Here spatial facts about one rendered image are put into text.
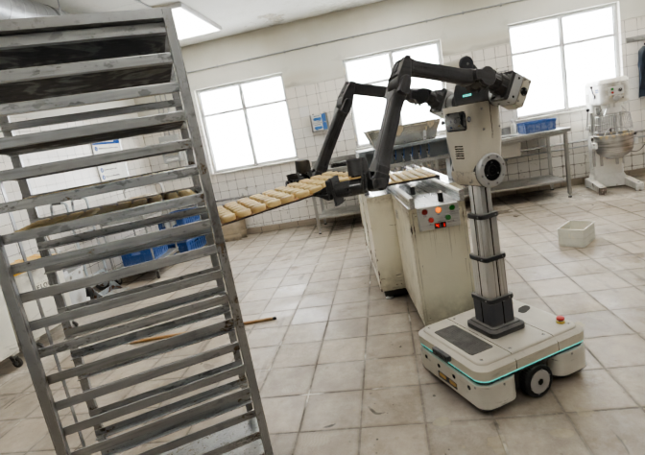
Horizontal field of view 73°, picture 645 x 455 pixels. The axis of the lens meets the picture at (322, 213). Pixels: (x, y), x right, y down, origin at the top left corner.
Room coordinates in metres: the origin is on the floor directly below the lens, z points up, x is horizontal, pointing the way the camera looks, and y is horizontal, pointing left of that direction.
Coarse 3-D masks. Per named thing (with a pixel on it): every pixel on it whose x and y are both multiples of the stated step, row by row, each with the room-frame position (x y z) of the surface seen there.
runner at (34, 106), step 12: (156, 84) 1.42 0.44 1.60; (168, 84) 1.43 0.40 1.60; (60, 96) 1.34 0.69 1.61; (72, 96) 1.35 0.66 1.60; (84, 96) 1.36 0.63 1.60; (96, 96) 1.37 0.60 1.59; (108, 96) 1.38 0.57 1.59; (120, 96) 1.39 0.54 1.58; (132, 96) 1.40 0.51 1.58; (144, 96) 1.42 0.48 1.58; (0, 108) 1.29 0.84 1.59; (12, 108) 1.29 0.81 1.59; (24, 108) 1.30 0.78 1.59; (36, 108) 1.31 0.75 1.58; (48, 108) 1.32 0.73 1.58
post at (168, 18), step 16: (176, 32) 1.42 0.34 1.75; (176, 48) 1.42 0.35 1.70; (176, 64) 1.42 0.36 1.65; (192, 112) 1.42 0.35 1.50; (192, 128) 1.42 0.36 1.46; (192, 144) 1.44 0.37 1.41; (208, 176) 1.42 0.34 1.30; (208, 192) 1.42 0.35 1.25; (208, 208) 1.42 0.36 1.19; (224, 240) 1.42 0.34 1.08; (224, 256) 1.42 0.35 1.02; (224, 272) 1.42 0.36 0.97; (240, 320) 1.42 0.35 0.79; (240, 336) 1.42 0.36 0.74; (256, 384) 1.42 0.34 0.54; (256, 400) 1.42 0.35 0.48; (256, 416) 1.42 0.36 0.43; (272, 448) 1.43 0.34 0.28
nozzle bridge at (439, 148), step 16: (400, 144) 3.28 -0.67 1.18; (416, 144) 3.20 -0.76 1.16; (432, 144) 3.28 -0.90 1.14; (368, 160) 3.30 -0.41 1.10; (400, 160) 3.29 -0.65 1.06; (416, 160) 3.24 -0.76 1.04; (432, 160) 3.23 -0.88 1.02; (448, 160) 3.33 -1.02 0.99; (448, 176) 3.38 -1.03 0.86; (368, 192) 3.32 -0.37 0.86
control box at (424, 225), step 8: (424, 208) 2.49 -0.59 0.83; (432, 208) 2.49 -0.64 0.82; (448, 208) 2.48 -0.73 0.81; (456, 208) 2.48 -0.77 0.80; (424, 216) 2.49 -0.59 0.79; (432, 216) 2.49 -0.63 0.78; (440, 216) 2.49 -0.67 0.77; (456, 216) 2.48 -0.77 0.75; (424, 224) 2.49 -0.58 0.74; (432, 224) 2.49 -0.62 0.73; (440, 224) 2.49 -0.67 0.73; (448, 224) 2.48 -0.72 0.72; (456, 224) 2.48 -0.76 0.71
